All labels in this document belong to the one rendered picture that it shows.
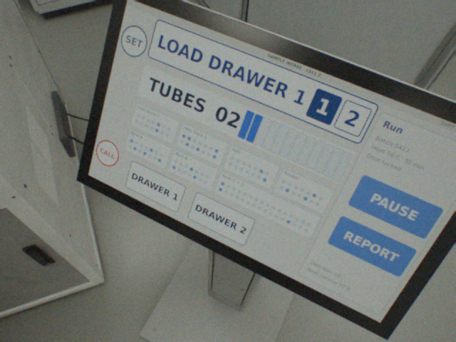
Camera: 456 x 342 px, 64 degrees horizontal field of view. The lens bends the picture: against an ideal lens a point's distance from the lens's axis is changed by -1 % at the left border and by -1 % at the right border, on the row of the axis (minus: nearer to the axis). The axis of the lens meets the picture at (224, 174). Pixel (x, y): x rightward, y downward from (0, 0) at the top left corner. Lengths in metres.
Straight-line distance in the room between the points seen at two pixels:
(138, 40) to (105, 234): 1.21
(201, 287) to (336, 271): 1.01
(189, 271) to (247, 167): 1.05
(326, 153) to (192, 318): 1.10
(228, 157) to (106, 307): 1.15
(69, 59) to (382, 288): 2.06
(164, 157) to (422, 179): 0.33
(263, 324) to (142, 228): 0.63
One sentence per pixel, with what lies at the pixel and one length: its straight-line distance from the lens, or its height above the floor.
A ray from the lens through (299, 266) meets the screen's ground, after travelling 0.53.
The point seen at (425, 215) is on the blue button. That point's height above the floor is 1.10.
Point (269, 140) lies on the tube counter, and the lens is 0.47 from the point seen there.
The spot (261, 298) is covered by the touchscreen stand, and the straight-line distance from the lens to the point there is 1.49.
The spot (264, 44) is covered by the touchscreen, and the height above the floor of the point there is 1.19.
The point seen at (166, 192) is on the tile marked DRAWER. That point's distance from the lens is 0.55.
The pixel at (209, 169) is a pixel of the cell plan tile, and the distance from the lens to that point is 0.51.
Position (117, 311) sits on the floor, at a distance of 1.55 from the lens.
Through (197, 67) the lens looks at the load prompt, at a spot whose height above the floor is 1.15.
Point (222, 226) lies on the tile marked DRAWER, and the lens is 0.53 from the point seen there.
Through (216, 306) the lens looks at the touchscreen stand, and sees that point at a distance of 1.47.
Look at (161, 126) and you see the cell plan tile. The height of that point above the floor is 1.07.
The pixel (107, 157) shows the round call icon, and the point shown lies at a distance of 0.59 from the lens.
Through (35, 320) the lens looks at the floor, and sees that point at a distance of 1.64.
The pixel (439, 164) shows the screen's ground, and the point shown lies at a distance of 0.48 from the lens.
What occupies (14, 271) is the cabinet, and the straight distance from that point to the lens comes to 1.24.
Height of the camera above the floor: 1.49
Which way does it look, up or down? 60 degrees down
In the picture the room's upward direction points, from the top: 5 degrees clockwise
